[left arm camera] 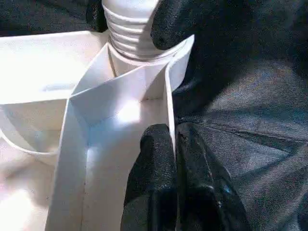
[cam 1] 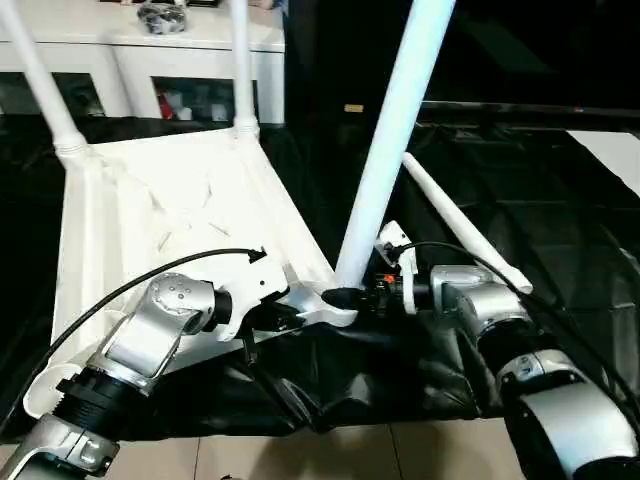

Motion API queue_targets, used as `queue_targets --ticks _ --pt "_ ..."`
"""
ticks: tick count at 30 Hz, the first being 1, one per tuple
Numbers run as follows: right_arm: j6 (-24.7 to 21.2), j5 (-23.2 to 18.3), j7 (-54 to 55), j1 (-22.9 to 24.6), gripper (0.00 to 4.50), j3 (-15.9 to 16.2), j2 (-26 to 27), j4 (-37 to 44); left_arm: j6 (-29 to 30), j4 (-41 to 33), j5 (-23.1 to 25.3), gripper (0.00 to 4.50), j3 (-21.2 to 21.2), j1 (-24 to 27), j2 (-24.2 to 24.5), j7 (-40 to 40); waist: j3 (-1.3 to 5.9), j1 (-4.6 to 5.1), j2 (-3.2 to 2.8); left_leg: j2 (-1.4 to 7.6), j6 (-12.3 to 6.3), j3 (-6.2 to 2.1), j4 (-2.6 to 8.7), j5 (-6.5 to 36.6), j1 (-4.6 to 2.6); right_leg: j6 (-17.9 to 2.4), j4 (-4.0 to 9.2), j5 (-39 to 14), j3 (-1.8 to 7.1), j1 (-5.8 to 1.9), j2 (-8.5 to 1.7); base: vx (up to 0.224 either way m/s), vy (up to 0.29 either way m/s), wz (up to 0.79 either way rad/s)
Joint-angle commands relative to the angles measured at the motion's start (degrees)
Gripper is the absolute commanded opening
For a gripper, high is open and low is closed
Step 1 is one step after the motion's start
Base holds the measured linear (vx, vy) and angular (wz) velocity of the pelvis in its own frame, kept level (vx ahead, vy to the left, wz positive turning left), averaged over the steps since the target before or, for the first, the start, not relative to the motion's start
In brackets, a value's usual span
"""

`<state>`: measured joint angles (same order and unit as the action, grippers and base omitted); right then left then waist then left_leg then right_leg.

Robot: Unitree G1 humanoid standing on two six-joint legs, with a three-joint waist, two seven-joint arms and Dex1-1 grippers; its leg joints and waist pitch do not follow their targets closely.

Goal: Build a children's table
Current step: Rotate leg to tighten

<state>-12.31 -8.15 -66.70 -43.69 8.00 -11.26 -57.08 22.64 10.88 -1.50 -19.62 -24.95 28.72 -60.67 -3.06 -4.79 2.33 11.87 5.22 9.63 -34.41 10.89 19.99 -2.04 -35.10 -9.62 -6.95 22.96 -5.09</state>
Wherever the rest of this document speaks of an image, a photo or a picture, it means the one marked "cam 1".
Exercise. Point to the white plastic table top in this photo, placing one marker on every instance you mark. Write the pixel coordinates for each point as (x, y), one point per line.
(150, 175)

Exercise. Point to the white plastic table leg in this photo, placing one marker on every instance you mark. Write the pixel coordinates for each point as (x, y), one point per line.
(241, 60)
(400, 100)
(450, 210)
(40, 85)

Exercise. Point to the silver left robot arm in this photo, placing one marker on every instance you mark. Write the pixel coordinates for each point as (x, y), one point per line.
(150, 330)

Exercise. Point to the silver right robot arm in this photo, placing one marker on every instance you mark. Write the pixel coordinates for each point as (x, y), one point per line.
(480, 300)

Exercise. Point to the black table mat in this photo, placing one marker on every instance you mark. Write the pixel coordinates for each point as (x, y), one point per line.
(350, 380)

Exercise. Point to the small tan label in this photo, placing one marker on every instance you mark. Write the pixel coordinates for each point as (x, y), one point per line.
(354, 107)

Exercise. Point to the red item in cabinet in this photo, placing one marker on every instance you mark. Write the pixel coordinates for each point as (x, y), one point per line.
(164, 107)

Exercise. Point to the white board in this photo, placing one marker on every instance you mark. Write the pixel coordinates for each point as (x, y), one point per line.
(615, 155)

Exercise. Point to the white glass-door cabinet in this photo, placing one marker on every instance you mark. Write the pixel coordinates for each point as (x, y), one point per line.
(130, 65)

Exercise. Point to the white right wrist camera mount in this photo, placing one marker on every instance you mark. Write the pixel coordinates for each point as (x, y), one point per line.
(392, 235)

